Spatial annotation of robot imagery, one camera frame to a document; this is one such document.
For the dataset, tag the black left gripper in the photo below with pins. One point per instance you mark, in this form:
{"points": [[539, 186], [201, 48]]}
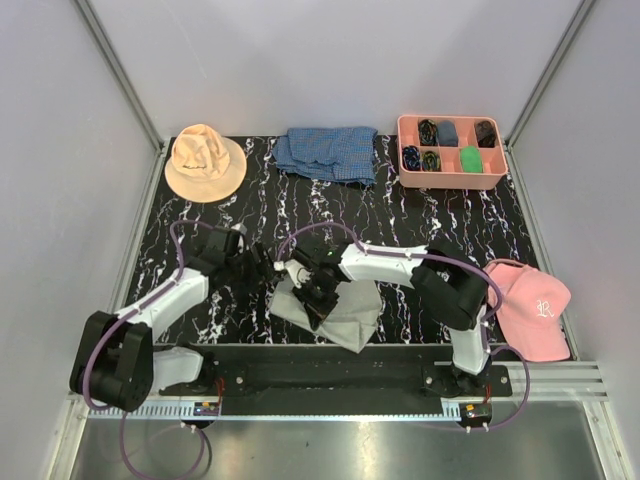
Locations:
{"points": [[261, 273]]}

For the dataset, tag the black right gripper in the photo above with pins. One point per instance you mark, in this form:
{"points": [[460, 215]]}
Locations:
{"points": [[318, 312]]}

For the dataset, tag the grey cloth napkin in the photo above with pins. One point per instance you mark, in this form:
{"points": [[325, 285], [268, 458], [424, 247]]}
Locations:
{"points": [[351, 324]]}

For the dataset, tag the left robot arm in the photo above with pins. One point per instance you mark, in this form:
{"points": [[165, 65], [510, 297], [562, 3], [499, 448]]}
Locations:
{"points": [[116, 364]]}

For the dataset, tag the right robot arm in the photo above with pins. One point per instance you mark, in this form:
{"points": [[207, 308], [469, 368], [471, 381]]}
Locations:
{"points": [[453, 291]]}

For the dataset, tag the orange bucket hat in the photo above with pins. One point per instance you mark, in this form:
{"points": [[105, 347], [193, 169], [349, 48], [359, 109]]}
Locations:
{"points": [[204, 166]]}

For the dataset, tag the blue checkered cloth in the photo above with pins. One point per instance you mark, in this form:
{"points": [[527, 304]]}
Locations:
{"points": [[340, 155]]}

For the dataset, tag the blue dotted rolled sock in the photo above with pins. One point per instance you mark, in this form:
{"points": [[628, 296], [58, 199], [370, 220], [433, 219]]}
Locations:
{"points": [[411, 158]]}

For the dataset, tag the yellow patterned rolled sock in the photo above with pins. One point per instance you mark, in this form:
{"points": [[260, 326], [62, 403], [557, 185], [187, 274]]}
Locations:
{"points": [[431, 161]]}

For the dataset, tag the black patterned sock top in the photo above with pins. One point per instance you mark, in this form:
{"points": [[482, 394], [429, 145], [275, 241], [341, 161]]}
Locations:
{"points": [[428, 132]]}

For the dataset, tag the pink compartment tray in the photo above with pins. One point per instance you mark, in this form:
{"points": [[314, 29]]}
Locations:
{"points": [[452, 176]]}

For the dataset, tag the green rolled sock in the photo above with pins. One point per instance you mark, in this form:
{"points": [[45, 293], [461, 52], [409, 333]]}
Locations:
{"points": [[471, 160]]}

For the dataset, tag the blue grey rolled sock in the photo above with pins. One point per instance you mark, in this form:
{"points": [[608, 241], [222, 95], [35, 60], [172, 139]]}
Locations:
{"points": [[447, 134]]}

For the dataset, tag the pink baseball cap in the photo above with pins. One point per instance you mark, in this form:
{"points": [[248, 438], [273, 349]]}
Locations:
{"points": [[529, 314]]}

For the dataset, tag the dark brown rolled sock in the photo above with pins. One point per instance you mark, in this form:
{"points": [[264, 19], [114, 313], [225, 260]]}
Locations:
{"points": [[486, 134]]}

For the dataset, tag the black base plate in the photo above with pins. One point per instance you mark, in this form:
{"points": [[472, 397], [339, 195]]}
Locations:
{"points": [[249, 369]]}

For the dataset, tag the aluminium front rail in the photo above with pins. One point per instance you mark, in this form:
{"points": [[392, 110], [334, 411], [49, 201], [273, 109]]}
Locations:
{"points": [[507, 382]]}

